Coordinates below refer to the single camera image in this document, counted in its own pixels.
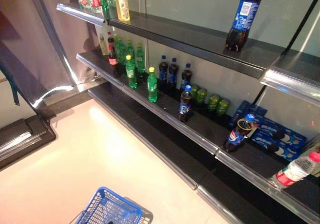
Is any low black shelf unit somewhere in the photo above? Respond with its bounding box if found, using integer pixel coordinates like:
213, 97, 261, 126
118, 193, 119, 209
0, 114, 58, 171

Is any large Pepsi cola bottle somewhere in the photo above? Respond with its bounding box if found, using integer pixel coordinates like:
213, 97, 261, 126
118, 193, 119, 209
225, 0, 269, 52

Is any dark hanging strap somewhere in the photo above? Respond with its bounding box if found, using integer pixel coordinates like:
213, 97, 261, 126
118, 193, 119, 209
0, 64, 21, 107

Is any Pepsi bottle square print label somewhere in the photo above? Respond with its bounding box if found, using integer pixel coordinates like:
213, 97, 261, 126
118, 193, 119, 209
177, 85, 194, 123

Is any yellow tea bottle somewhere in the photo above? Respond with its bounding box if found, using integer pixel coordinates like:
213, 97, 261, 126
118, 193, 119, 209
114, 0, 131, 22
97, 25, 110, 56

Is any blue plastic shopping basket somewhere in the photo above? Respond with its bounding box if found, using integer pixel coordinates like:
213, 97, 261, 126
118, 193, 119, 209
69, 186, 145, 224

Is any black shelf board clear rail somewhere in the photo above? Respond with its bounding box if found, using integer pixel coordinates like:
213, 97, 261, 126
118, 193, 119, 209
56, 2, 320, 107
76, 48, 320, 224

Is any black shelf base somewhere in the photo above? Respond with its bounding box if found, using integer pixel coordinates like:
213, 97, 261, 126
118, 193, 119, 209
87, 83, 276, 224

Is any black shelf upright bar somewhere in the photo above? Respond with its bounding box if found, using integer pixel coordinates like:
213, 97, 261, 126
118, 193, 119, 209
251, 0, 320, 107

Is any Pepsi bottle round logo label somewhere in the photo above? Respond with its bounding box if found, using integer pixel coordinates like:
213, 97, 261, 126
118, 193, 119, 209
223, 113, 258, 153

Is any green Sprite bottle yellow cap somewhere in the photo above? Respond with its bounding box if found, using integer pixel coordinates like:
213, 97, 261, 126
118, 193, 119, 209
125, 55, 138, 89
126, 39, 136, 60
116, 36, 127, 65
113, 34, 120, 58
135, 43, 147, 74
147, 67, 159, 103

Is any Coca-Cola bottle red cap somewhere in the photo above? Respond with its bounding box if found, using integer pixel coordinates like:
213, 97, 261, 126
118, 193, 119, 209
107, 31, 116, 47
107, 45, 121, 78

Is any reflective metal end panel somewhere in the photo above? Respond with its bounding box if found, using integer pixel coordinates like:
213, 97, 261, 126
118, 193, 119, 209
0, 0, 108, 110

